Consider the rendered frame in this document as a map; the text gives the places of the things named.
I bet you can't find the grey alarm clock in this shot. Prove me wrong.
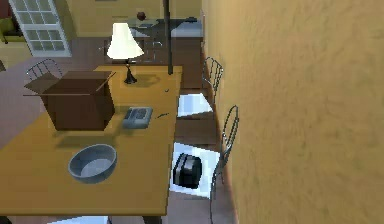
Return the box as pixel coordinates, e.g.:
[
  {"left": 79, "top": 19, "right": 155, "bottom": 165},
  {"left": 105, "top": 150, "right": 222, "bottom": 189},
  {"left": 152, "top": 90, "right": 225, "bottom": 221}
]
[{"left": 122, "top": 106, "right": 154, "bottom": 130}]

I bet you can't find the black box with grey band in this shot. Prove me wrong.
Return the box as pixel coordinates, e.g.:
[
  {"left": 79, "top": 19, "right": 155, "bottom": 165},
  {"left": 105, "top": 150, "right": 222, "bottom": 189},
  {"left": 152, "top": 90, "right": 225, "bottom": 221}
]
[{"left": 172, "top": 152, "right": 204, "bottom": 190}]

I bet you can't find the dark grey pole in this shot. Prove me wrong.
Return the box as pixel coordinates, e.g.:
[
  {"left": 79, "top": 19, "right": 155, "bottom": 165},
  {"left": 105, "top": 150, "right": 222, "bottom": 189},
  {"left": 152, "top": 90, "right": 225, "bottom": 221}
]
[{"left": 162, "top": 0, "right": 174, "bottom": 76}]

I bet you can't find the yellow wooden table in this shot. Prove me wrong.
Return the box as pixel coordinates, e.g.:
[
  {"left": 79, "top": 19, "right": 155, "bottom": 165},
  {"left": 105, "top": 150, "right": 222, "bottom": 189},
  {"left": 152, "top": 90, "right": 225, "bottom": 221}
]
[{"left": 0, "top": 64, "right": 184, "bottom": 224}]

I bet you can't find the white shade table lamp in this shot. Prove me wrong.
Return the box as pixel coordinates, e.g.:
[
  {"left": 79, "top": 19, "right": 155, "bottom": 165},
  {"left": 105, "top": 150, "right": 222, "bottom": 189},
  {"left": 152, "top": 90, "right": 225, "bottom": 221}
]
[{"left": 106, "top": 22, "right": 145, "bottom": 85}]

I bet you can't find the grey bowl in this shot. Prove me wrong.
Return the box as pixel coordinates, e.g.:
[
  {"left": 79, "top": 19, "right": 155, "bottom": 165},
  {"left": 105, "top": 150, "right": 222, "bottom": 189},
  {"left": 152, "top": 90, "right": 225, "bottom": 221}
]
[{"left": 67, "top": 143, "right": 118, "bottom": 185}]

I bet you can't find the brown cardboard box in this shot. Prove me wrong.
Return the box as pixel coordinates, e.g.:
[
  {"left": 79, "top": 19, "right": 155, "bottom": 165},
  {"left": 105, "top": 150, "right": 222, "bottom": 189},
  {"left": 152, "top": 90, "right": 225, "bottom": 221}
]
[{"left": 23, "top": 70, "right": 117, "bottom": 132}]

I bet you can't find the white paned door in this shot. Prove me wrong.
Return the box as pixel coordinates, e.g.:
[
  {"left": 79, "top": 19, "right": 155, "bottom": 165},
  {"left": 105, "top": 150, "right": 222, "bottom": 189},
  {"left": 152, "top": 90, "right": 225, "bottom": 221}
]
[{"left": 8, "top": 0, "right": 73, "bottom": 58}]

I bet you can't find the yellow green sofa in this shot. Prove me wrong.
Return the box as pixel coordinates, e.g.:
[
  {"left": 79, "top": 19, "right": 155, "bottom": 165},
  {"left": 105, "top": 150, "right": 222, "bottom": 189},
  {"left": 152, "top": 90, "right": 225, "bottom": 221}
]
[{"left": 0, "top": 17, "right": 26, "bottom": 44}]

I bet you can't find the white seat wire chair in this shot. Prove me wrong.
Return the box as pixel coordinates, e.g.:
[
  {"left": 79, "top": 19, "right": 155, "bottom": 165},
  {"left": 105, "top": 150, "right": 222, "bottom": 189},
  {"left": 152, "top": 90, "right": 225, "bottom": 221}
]
[
  {"left": 168, "top": 104, "right": 241, "bottom": 224},
  {"left": 176, "top": 56, "right": 225, "bottom": 118},
  {"left": 25, "top": 58, "right": 64, "bottom": 82},
  {"left": 49, "top": 215, "right": 110, "bottom": 224}
]

